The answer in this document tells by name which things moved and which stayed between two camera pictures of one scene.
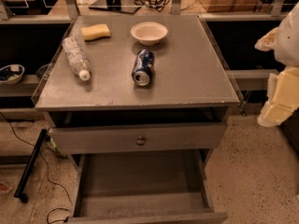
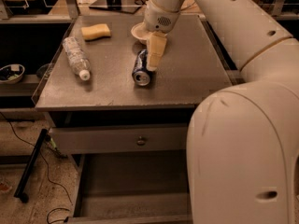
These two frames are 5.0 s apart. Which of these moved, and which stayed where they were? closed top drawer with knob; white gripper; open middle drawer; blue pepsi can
Moved: white gripper
Stayed: open middle drawer; closed top drawer with knob; blue pepsi can
